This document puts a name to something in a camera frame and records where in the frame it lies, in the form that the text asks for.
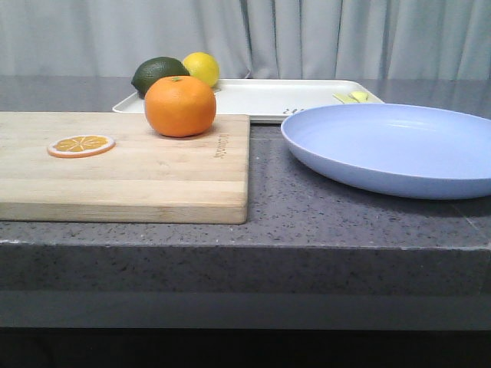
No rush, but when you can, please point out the orange slice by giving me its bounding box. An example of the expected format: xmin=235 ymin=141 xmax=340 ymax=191
xmin=47 ymin=134 xmax=116 ymax=159

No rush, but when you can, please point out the wooden cutting board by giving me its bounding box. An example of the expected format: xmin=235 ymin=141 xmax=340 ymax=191
xmin=1 ymin=112 xmax=249 ymax=224

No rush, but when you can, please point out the dark green lime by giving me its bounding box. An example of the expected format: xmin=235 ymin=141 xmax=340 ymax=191
xmin=131 ymin=56 xmax=189 ymax=99

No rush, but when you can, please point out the light blue plate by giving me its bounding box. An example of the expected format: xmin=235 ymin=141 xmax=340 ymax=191
xmin=281 ymin=103 xmax=490 ymax=200

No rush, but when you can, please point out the grey curtain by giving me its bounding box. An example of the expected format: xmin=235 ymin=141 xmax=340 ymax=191
xmin=1 ymin=1 xmax=490 ymax=80

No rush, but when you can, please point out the white rectangular tray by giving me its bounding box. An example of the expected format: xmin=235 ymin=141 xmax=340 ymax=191
xmin=112 ymin=78 xmax=386 ymax=124

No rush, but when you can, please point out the orange fruit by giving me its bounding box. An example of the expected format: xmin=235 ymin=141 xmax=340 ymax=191
xmin=144 ymin=76 xmax=216 ymax=138

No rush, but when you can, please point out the yellow lemon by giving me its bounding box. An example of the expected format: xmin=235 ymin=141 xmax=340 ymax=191
xmin=182 ymin=52 xmax=219 ymax=87

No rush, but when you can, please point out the yellow plastic spoon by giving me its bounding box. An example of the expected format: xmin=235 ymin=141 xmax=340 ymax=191
xmin=349 ymin=91 xmax=369 ymax=104

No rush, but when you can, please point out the yellow plastic fork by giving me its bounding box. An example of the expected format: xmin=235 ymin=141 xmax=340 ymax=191
xmin=332 ymin=94 xmax=358 ymax=104

